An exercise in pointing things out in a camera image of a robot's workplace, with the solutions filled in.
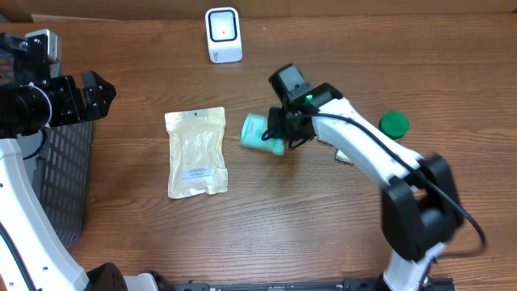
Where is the beige foil pouch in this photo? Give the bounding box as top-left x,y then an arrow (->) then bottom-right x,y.
165,107 -> 229,199

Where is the white barcode scanner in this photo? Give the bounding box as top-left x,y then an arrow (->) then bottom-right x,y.
205,6 -> 243,64

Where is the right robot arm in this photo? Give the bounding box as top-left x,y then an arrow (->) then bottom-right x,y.
263,64 -> 465,290

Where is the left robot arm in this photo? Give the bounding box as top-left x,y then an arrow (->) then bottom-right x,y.
1,29 -> 169,291

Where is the grey plastic basket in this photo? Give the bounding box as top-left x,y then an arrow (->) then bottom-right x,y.
0,56 -> 94,248

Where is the green lid jar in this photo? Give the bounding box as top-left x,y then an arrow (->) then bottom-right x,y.
378,112 -> 410,140

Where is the cardboard back wall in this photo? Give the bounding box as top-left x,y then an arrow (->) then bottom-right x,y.
1,0 -> 516,22

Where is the teal wet wipes pack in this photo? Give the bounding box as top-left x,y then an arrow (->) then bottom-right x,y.
240,113 -> 285,155

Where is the teal white tissue pack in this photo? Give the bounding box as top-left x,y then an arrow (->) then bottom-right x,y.
334,150 -> 354,165

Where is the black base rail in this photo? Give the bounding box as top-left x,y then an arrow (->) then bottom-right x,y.
169,276 -> 457,291

